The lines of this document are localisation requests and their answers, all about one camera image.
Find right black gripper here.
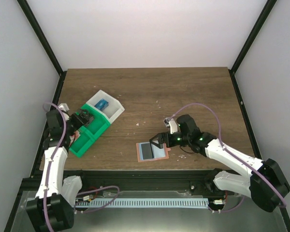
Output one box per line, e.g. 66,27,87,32
149,132,190,149

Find grey black card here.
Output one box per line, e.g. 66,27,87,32
140,143,153,160

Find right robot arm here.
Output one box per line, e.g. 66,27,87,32
149,114,290,212

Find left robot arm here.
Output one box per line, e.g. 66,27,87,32
26,108,94,232

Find blue card in bin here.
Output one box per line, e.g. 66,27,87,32
94,99,109,111

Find red dot card in bin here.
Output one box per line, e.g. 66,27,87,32
71,130,81,143

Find green plastic bin middle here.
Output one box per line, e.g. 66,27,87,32
80,103,111,141

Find white plastic bin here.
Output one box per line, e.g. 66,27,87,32
86,90,125,124

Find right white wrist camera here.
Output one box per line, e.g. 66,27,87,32
163,117,178,134

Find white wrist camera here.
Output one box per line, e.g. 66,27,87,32
58,103,70,121
163,117,178,134

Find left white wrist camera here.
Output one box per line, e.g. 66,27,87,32
58,103,70,121

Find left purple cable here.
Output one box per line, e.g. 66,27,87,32
43,102,120,232

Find purple cable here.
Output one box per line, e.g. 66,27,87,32
43,102,120,232
170,103,287,214

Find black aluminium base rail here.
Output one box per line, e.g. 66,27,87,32
21,169,277,196

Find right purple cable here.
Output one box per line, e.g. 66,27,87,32
170,103,287,214

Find light blue slotted cable duct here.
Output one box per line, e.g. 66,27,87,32
76,198,209,209

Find left black frame post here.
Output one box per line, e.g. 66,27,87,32
17,0,64,76

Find black frame post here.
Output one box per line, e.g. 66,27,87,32
17,0,64,76
230,0,277,73

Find right black frame post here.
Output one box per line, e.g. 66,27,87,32
230,0,277,73

